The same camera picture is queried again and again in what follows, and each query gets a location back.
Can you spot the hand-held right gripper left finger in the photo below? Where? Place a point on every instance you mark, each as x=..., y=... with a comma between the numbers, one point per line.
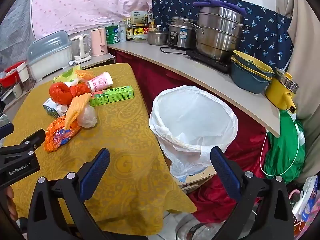
x=96, y=165

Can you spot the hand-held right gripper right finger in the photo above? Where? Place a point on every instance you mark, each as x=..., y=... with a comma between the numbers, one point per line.
x=222, y=165

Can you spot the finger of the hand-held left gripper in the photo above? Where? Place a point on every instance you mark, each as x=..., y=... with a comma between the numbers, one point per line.
x=30, y=142
x=6, y=131

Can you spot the orange snack packet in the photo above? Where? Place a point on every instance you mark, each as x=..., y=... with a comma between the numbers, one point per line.
x=60, y=135

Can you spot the clear plastic bag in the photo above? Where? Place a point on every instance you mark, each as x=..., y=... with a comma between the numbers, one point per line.
x=87, y=117

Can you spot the red plastic bag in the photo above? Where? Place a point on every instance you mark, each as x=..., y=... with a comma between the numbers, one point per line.
x=58, y=92

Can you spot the yellow foam fruit net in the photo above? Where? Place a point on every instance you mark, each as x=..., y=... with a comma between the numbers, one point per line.
x=76, y=107

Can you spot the white bagged bin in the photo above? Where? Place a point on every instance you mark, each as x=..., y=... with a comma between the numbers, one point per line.
x=190, y=115

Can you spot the green carton box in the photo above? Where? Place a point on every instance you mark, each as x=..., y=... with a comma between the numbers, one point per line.
x=112, y=96

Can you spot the yellow green wipes packet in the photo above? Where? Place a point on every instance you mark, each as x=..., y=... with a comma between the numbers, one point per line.
x=66, y=74

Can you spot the pink flower paper cup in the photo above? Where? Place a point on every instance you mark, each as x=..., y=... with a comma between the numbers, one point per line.
x=102, y=81

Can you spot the orange foam fruit net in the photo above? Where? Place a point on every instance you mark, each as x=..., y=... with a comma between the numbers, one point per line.
x=83, y=74

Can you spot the person's left hand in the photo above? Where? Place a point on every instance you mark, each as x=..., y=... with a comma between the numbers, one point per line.
x=10, y=201

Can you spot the wooden crate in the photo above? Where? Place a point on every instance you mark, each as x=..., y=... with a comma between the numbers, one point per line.
x=197, y=178

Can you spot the yellow patterned tablecloth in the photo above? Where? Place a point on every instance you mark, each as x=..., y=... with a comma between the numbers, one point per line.
x=125, y=135

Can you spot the red plastic basin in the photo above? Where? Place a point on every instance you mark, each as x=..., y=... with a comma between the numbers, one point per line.
x=10, y=76

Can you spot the white canister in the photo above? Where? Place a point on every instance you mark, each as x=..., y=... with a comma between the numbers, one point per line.
x=23, y=73

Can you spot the green plastic bag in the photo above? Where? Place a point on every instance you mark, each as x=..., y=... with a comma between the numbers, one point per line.
x=282, y=155

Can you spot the clear plastic bottle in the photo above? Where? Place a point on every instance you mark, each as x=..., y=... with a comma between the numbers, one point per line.
x=197, y=230

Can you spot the white dish box blue lid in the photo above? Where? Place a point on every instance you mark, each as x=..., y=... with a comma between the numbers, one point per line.
x=50, y=60

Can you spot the white spray bottle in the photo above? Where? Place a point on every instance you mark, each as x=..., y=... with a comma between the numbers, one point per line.
x=301, y=136

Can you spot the blue yellow plastic basin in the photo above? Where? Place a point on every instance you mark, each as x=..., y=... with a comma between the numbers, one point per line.
x=250, y=60
x=247, y=83
x=267, y=75

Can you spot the yellow electric pot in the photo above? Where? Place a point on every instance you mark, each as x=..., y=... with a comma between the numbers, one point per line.
x=277, y=95

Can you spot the white power plug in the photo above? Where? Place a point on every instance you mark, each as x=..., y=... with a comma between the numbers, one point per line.
x=71, y=62

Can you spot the colourful printed box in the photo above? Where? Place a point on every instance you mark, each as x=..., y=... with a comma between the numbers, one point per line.
x=308, y=200

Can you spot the grey striped cloth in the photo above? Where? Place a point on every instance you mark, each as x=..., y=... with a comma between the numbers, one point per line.
x=15, y=30

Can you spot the dark red cloth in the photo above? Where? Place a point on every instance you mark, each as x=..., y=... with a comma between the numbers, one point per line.
x=155, y=80

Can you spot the grey side cabinet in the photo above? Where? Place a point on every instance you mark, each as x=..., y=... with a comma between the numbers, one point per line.
x=100, y=58

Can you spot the white glass kettle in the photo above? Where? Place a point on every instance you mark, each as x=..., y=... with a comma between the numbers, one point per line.
x=80, y=47

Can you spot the black induction cooker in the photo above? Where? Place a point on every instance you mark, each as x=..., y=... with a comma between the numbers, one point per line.
x=200, y=56

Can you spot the pink electric kettle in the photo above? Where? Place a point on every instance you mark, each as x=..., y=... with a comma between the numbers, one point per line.
x=97, y=42

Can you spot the large steel steamer pot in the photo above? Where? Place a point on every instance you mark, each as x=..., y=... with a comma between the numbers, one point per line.
x=220, y=37

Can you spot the green tin can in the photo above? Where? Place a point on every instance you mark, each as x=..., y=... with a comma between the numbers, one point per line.
x=112, y=35

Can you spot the clear food container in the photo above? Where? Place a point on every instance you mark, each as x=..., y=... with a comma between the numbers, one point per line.
x=140, y=38

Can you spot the dark soy sauce bottle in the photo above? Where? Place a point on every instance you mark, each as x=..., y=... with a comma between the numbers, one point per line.
x=129, y=33

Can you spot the steel rice cooker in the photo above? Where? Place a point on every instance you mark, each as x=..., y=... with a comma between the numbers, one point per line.
x=180, y=35

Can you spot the yellow label jar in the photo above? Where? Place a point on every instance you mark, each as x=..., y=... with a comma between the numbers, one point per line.
x=138, y=31

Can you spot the small steel pot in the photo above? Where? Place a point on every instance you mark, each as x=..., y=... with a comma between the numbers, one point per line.
x=157, y=38

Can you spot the navy patterned cloth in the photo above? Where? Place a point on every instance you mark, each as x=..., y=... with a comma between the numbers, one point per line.
x=265, y=30

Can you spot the red label sauce bottle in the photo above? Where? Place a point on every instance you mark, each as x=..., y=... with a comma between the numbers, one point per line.
x=146, y=27

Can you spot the beige curtain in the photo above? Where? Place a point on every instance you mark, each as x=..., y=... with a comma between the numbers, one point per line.
x=305, y=42

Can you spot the yellow cap sauce bottle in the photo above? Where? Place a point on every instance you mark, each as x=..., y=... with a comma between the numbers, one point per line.
x=152, y=26

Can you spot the pink dotted cloth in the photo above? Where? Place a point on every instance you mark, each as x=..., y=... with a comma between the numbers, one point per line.
x=87, y=2

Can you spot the purple cloth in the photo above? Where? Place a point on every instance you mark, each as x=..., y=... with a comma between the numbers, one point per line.
x=217, y=3

